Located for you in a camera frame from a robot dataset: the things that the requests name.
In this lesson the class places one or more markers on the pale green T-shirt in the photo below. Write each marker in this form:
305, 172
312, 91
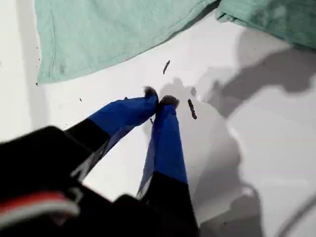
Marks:
98, 37

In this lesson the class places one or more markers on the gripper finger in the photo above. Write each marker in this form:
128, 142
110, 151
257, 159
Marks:
118, 116
168, 153

